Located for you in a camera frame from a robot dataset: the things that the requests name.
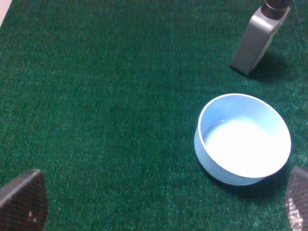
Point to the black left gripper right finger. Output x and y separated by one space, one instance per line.
296 199

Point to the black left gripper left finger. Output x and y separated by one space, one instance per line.
23 203

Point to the light blue bowl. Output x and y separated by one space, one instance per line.
240 139

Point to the green felt table mat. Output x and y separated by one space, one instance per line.
104 97

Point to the grey bottle with black cap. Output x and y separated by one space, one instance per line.
259 33

